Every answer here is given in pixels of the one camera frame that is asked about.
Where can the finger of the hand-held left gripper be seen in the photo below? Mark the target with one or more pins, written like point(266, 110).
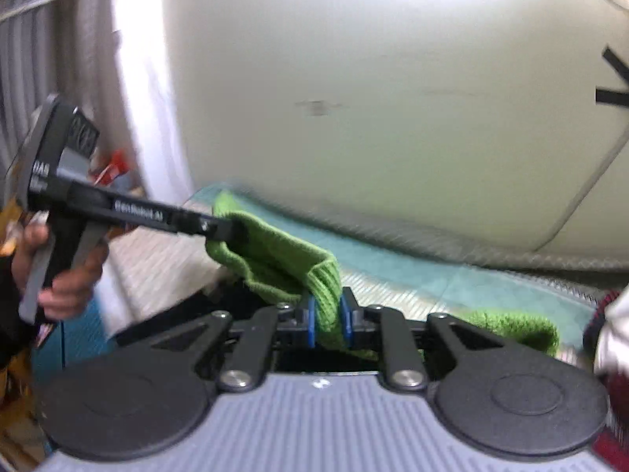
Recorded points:
point(235, 230)

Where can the navy white green knit sweater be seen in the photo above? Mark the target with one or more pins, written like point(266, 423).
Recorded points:
point(275, 255)

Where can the beige and teal patterned bedsheet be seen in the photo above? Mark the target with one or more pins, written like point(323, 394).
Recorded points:
point(403, 275)

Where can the person's white maroon garment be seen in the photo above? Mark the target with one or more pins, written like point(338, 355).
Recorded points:
point(612, 354)

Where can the black tape strips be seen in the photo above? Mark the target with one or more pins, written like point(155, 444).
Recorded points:
point(614, 91)

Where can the person's left hand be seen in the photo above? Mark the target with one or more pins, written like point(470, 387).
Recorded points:
point(69, 285)

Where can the red plastic object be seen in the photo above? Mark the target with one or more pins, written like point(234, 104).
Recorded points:
point(110, 169)

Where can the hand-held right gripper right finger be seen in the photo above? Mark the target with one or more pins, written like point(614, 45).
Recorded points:
point(347, 322)

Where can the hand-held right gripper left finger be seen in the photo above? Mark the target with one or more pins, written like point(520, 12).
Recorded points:
point(310, 322)

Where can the grey curtain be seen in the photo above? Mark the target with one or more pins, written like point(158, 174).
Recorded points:
point(49, 39)

